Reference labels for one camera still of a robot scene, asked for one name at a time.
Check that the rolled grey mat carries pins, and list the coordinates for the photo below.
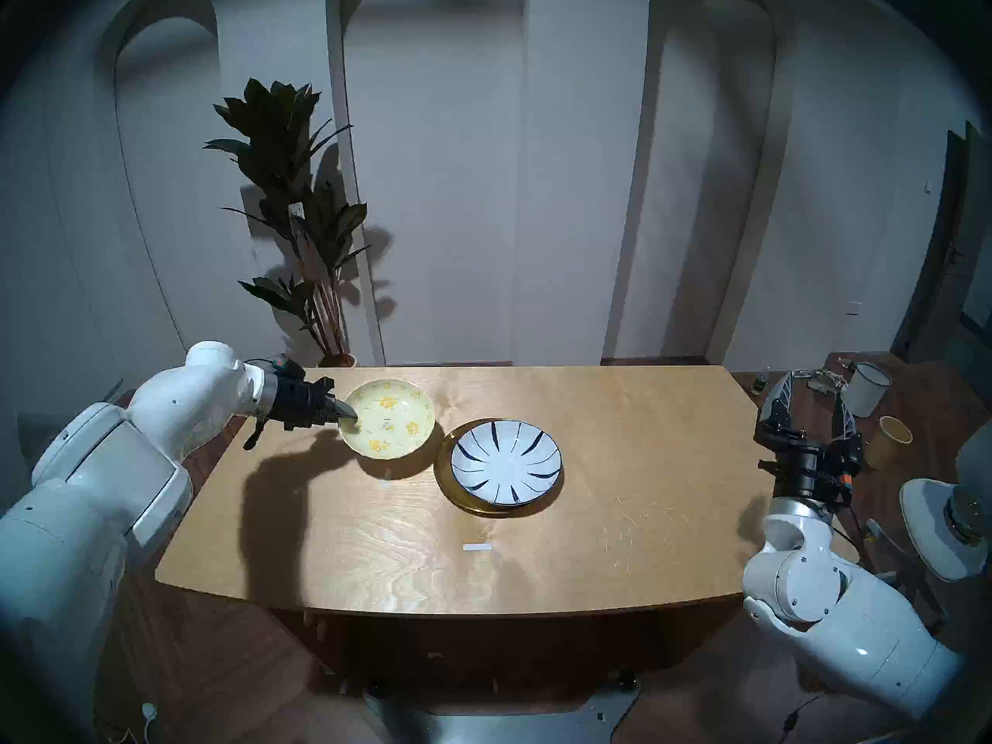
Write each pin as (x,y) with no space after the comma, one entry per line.
(31,432)

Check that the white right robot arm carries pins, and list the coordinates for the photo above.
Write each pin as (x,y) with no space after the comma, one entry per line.
(852,626)

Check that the tall green leafy plant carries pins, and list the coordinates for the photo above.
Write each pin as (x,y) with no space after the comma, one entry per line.
(271,138)

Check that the yellow floral ceramic plate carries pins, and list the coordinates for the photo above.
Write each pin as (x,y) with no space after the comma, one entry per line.
(387,421)

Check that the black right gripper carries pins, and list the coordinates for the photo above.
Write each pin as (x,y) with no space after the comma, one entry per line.
(810,467)

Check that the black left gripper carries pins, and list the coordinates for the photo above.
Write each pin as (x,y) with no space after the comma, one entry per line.
(298,397)

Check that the dark door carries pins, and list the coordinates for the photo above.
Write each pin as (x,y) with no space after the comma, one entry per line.
(949,301)

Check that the plastic bottle with green label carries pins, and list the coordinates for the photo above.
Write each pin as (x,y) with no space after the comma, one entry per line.
(761,382)

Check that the terracotta plant pot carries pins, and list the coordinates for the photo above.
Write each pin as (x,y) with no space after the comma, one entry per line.
(338,360)

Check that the white plate with blue stripes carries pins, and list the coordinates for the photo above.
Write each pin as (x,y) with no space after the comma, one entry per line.
(504,463)

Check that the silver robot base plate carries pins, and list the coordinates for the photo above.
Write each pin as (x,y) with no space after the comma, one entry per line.
(504,723)

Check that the gold metal plate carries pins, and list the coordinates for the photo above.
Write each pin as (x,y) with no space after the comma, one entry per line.
(449,490)

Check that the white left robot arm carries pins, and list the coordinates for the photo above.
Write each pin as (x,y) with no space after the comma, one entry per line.
(116,471)

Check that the white bucket with dark rim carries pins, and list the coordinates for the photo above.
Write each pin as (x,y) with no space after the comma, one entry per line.
(864,391)

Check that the tan paper cup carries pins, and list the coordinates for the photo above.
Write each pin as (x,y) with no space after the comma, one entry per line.
(885,448)

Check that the pile of small floor clutter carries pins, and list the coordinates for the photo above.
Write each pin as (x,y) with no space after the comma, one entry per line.
(821,380)

